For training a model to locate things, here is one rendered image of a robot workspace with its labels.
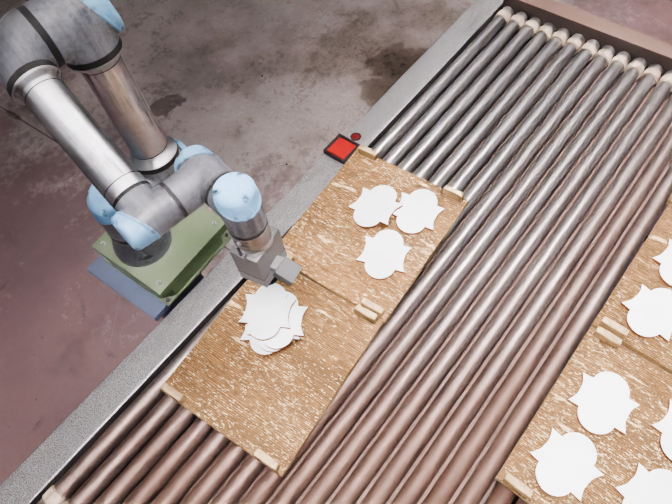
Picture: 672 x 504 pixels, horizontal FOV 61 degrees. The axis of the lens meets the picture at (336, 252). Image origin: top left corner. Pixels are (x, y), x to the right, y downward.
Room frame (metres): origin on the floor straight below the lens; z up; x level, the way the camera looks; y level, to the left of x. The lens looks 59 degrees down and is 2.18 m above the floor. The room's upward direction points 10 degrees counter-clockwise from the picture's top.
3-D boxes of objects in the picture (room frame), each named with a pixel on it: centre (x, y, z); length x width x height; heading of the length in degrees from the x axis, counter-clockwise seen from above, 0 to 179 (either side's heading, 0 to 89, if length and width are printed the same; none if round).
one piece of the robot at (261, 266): (0.58, 0.13, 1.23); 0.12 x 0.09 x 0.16; 55
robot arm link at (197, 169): (0.67, 0.22, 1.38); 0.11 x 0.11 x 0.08; 35
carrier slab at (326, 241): (0.80, -0.10, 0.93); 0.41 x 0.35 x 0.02; 137
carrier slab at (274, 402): (0.49, 0.18, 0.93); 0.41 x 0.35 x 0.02; 138
